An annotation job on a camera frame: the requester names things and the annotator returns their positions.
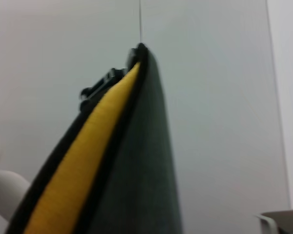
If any grey perforated plastic storage basket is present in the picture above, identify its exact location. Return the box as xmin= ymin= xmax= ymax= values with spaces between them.
xmin=253 ymin=209 xmax=293 ymax=234

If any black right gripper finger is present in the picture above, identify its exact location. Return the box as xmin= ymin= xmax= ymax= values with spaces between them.
xmin=79 ymin=47 xmax=138 ymax=113

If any yellow and grey towel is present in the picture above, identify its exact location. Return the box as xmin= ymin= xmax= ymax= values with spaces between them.
xmin=4 ymin=42 xmax=184 ymax=234

